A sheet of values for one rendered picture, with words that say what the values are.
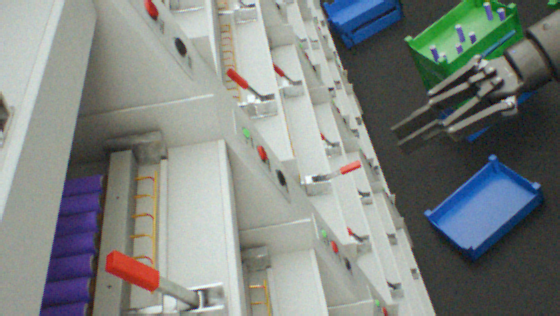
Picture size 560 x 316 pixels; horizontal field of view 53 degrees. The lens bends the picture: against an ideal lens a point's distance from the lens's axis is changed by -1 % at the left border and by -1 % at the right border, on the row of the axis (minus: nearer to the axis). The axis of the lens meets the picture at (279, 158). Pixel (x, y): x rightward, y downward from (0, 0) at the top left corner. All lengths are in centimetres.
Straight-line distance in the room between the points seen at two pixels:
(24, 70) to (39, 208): 8
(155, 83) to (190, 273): 16
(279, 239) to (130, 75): 26
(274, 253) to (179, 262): 23
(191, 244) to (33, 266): 20
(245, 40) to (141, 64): 53
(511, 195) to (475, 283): 32
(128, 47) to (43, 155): 19
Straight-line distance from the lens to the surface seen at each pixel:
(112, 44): 46
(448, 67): 189
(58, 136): 32
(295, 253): 65
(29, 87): 31
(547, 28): 89
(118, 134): 51
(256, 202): 58
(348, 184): 121
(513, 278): 182
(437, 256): 191
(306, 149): 103
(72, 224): 46
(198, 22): 69
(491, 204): 196
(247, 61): 94
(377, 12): 273
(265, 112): 82
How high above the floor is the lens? 161
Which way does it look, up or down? 41 degrees down
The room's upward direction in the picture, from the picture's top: 37 degrees counter-clockwise
